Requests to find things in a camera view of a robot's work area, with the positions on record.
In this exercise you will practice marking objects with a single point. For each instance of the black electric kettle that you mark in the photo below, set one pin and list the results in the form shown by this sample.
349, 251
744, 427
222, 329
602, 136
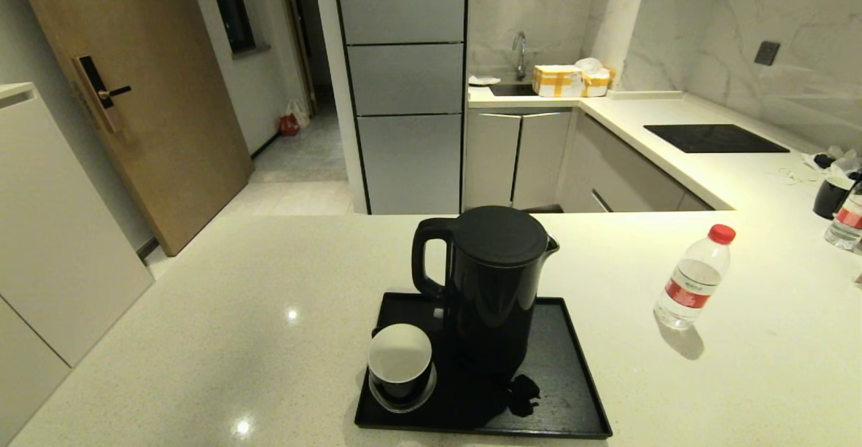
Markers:
491, 285

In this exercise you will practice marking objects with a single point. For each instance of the water bottle red label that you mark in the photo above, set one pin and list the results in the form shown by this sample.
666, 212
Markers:
693, 282
847, 221

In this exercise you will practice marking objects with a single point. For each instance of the beige lower cabinet door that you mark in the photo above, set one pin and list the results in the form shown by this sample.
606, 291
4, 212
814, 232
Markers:
542, 157
490, 161

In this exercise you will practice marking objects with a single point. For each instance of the white dish cloth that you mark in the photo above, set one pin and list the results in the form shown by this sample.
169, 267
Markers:
483, 80

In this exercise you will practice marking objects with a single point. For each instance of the dark kitchen sink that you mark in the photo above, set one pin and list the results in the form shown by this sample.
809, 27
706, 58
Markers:
512, 89

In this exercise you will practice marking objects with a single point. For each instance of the tall grey refrigerator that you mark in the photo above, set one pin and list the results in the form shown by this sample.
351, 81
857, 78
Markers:
404, 63

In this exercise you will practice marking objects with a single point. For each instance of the black mug white interior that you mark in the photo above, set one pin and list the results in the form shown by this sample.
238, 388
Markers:
830, 199
399, 356

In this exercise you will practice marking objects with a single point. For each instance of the red plastic bag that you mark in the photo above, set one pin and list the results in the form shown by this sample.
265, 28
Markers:
289, 126

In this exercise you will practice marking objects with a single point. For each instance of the chrome sink faucet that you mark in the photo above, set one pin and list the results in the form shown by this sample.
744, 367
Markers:
520, 56

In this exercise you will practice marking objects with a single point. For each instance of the beige drawer cabinet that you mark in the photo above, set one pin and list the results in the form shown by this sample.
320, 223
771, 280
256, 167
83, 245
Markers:
626, 178

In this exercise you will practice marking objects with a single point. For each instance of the small cardboard box yellow tape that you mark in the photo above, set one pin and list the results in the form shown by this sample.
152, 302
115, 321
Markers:
597, 85

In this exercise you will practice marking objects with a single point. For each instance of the crumpled white plastic bag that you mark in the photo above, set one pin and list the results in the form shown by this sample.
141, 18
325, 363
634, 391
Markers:
590, 64

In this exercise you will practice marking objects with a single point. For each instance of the black rectangular serving tray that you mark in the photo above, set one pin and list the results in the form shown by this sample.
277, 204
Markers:
579, 400

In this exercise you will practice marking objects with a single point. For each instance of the dark window pane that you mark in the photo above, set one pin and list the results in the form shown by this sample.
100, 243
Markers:
232, 6

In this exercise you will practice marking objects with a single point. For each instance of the black induction cooktop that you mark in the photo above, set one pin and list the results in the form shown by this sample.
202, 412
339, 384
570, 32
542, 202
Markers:
714, 139

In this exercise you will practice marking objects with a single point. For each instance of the brown wooden door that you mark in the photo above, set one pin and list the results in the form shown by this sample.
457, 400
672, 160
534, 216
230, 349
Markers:
155, 63

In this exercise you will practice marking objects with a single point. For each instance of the black gold door lock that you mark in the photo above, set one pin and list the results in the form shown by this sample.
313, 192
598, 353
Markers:
94, 87

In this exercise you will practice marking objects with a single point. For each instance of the white storage cabinet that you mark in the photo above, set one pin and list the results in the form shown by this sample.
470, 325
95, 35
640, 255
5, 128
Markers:
54, 231

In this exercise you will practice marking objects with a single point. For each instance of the small black object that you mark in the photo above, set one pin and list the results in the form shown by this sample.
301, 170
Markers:
823, 161

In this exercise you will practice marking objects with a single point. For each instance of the crumpled white plastic wrapper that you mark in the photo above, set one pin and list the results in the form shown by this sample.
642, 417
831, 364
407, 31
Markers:
845, 162

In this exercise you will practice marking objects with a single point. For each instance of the dark wall socket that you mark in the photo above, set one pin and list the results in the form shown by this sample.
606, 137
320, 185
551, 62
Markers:
768, 52

